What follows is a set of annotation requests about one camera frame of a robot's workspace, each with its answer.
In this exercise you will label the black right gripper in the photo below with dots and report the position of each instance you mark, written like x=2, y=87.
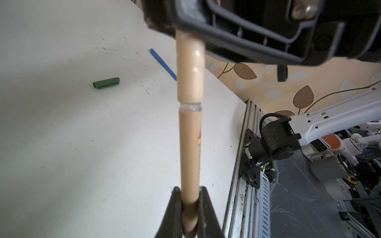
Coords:
x=307, y=33

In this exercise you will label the beige pen cap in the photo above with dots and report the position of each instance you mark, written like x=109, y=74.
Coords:
x=190, y=68

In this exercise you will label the blue pen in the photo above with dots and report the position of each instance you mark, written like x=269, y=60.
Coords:
x=163, y=64

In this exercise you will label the green pen cap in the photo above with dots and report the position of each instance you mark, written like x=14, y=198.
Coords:
x=106, y=83

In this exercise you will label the beige pen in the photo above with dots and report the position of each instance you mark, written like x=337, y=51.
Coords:
x=190, y=123

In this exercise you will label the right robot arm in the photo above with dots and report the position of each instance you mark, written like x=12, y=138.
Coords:
x=301, y=130

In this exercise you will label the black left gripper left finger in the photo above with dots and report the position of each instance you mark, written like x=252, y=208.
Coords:
x=171, y=225

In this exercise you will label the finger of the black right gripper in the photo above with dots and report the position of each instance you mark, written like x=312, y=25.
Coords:
x=168, y=16

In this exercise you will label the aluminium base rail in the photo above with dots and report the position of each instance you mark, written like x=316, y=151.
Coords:
x=247, y=212

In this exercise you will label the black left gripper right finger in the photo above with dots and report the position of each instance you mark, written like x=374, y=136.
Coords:
x=207, y=226

